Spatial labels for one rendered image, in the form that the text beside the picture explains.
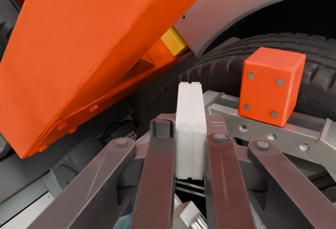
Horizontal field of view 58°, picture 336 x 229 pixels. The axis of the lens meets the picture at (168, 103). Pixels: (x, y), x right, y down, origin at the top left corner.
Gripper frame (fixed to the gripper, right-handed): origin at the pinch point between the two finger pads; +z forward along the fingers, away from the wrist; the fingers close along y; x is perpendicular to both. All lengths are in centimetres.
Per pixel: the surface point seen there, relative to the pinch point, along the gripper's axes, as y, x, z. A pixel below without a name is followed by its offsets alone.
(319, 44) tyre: 25, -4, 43
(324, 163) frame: 18.9, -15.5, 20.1
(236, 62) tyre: 8.4, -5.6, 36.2
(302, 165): 39, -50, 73
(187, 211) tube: 0.2, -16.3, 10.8
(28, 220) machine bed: -55, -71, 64
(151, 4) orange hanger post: -4.4, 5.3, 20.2
